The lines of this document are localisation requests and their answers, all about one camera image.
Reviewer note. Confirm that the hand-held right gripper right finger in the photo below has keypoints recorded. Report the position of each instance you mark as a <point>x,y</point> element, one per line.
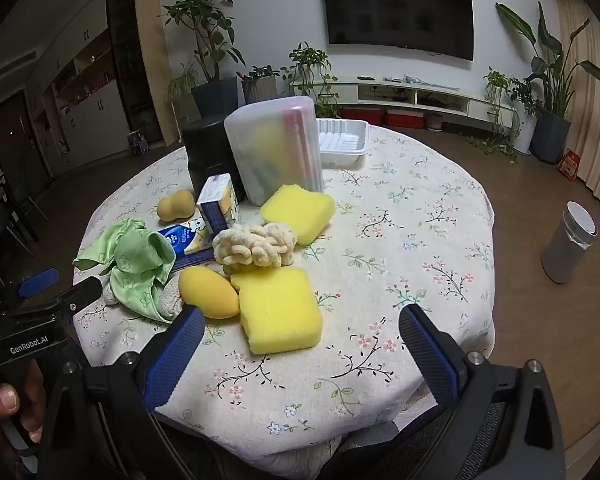
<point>427,355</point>

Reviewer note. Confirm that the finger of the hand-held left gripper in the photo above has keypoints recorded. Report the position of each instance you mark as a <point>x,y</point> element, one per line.
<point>39,281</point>
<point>77,296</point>

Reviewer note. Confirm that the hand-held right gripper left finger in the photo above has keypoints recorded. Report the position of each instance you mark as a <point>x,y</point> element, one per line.
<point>175,355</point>

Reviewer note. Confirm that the beige knitted cloth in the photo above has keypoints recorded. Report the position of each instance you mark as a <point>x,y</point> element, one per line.
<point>172,301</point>

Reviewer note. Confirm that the green cloth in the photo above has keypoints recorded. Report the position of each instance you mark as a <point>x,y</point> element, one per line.
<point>135,265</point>

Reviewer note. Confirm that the yellow teardrop makeup sponge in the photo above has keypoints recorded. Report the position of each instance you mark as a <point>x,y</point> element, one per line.
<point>205,290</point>

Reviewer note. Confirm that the cream chenille cloth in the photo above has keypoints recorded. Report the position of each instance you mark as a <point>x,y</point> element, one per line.
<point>255,247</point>

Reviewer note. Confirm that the yellow rounded sponge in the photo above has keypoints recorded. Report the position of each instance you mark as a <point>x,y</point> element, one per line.
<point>297,212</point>

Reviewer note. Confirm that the white plastic tray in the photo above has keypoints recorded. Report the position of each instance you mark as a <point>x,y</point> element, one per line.
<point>342,140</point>

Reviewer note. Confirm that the person's left hand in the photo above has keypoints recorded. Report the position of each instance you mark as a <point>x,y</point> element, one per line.
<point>5,402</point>

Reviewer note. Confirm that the dark chair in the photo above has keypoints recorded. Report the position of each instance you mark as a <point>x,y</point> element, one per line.
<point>15,200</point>

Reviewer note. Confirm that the notched yellow sponge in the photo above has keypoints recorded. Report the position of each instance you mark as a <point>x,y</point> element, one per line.
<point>277,310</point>

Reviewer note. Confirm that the blue flat tissue packet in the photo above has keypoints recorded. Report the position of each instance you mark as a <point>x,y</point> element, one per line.
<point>185,240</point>

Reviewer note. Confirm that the floral tablecloth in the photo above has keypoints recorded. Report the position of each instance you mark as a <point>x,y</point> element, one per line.
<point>405,240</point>

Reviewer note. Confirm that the yellow gourd-shaped makeup sponge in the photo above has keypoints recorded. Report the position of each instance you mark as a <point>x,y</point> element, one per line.
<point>176,206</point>

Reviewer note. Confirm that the brown door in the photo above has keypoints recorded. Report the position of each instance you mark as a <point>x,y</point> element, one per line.
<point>17,140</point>

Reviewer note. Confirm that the blue and yellow tissue pack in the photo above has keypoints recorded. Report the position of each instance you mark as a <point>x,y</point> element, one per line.
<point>220,205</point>

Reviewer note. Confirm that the small printed box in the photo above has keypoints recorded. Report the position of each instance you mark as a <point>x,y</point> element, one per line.
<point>139,142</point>

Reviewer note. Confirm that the grey trash can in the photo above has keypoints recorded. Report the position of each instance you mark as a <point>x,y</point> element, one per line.
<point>567,245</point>

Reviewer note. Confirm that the translucent plastic container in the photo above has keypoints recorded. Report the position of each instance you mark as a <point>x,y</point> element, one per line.
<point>275,150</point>

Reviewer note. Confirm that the small round pot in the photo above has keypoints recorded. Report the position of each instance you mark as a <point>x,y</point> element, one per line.
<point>434,121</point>

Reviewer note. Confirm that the spider plant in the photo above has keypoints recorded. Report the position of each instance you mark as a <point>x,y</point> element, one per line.
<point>182,85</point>

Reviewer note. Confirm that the red storage box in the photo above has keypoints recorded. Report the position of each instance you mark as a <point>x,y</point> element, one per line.
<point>405,119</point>
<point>362,115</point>

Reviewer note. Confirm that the dark display cabinet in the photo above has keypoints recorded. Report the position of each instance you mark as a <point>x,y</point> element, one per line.
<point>125,60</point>

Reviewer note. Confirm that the red printed box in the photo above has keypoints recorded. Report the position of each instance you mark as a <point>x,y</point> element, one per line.
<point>570,164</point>

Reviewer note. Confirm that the white plant pot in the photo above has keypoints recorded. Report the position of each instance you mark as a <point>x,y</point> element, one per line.
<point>526,136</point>

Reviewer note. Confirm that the dark square plant pot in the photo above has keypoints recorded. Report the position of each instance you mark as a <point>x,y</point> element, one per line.
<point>215,97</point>

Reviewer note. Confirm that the dark grey plant pot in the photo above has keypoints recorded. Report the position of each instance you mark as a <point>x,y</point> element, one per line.
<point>550,137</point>

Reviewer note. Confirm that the white television console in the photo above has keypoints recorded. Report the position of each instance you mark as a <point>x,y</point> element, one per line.
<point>415,92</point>

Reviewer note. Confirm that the hanging vine plant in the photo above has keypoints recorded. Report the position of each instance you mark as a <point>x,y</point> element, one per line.
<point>500,90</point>

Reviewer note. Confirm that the ribbed grey plant pot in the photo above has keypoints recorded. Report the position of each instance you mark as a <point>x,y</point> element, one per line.
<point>259,89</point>

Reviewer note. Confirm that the small leafy plant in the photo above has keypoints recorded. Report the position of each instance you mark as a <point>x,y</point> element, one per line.
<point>262,71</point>

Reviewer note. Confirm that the tall leafy tree plant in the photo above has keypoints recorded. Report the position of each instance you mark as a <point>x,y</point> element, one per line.
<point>205,15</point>

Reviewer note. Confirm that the trailing pothos plant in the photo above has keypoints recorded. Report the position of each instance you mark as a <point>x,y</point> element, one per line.
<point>310,67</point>

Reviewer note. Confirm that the large broad-leaf plant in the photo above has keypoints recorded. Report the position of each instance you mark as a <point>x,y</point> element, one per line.
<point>555,60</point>

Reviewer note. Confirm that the white wall cabinet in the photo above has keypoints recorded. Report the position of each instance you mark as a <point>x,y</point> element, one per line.
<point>87,95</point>

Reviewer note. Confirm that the wall-mounted television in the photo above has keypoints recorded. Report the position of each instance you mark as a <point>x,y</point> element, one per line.
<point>397,15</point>

